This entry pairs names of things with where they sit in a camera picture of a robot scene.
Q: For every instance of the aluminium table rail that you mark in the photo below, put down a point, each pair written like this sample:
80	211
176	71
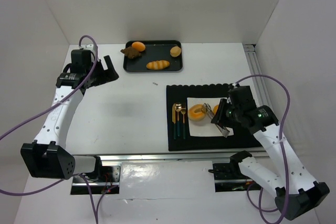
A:
165	157

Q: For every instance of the black placemat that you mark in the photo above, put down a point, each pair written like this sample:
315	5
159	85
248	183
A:
238	137

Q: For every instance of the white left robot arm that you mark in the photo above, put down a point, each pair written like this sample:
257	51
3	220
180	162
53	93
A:
46	156

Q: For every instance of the gold knife green handle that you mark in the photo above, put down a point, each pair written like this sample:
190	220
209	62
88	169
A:
174	120

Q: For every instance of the gold spoon green handle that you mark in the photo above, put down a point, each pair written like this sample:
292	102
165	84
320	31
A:
178	108

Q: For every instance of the brown chocolate bread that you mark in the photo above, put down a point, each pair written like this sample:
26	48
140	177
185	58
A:
130	53

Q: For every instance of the white square plate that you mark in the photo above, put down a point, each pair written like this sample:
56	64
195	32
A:
203	128

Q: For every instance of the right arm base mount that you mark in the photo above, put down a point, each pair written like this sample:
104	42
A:
227	178

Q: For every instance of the striped oblong bread loaf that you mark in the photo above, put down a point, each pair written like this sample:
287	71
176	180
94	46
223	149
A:
158	65

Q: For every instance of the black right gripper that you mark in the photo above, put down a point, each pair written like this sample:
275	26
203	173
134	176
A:
220	112

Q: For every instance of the glazed ring donut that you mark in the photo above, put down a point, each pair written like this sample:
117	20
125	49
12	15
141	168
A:
195	113

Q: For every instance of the gold fork green handle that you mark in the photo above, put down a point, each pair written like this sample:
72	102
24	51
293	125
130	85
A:
183	112

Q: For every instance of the small round tan bun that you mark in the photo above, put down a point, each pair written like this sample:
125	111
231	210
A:
175	51

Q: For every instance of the orange ring donut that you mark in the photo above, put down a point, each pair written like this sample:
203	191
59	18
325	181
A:
215	109

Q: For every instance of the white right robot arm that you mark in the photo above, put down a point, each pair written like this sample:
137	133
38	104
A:
294	189

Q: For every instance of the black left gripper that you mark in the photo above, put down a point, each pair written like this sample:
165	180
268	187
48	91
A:
104	72

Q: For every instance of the round orange bun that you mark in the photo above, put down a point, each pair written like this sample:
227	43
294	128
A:
139	46

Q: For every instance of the black bread tray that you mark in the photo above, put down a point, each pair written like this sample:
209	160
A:
155	50

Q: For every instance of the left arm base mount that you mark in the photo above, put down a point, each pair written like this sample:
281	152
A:
106	181

